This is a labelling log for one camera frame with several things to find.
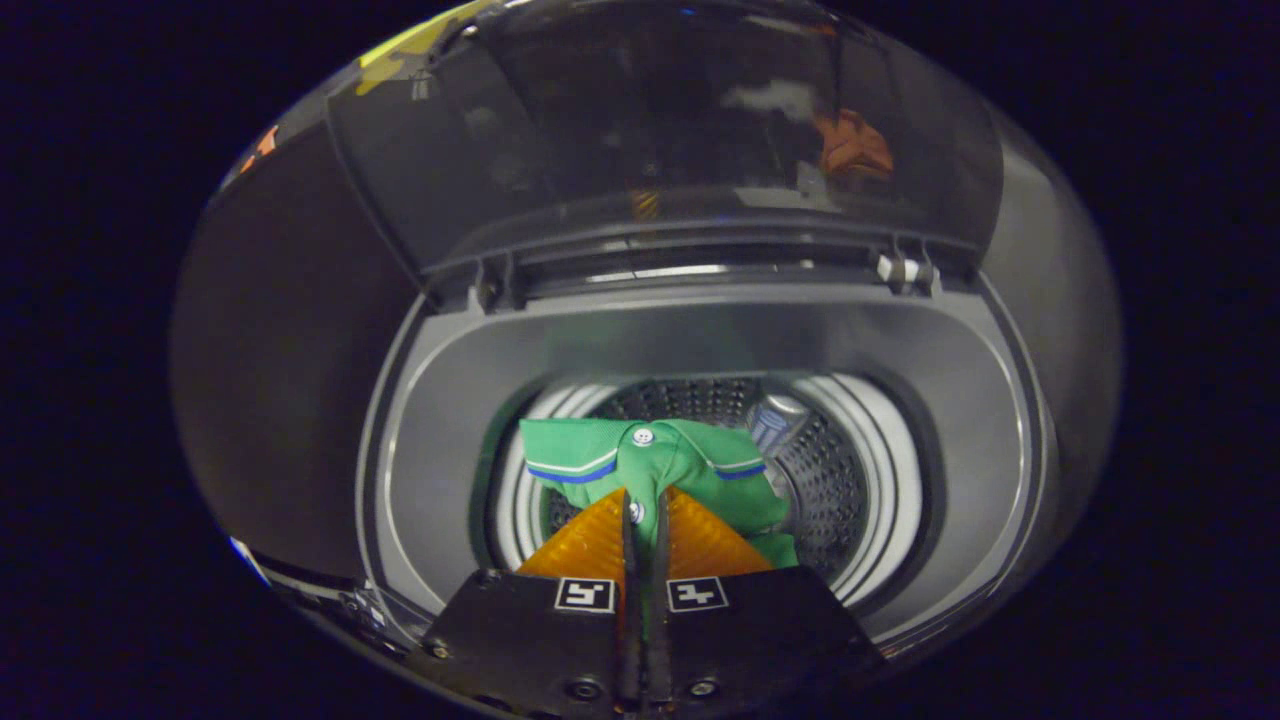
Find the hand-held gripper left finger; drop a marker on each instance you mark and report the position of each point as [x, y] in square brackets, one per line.
[540, 640]

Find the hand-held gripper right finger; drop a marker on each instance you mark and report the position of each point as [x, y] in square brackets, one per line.
[760, 630]

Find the green polo shirt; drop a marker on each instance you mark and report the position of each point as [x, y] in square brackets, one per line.
[680, 460]

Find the dark washing machine lid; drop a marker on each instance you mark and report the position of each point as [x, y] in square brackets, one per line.
[600, 120]

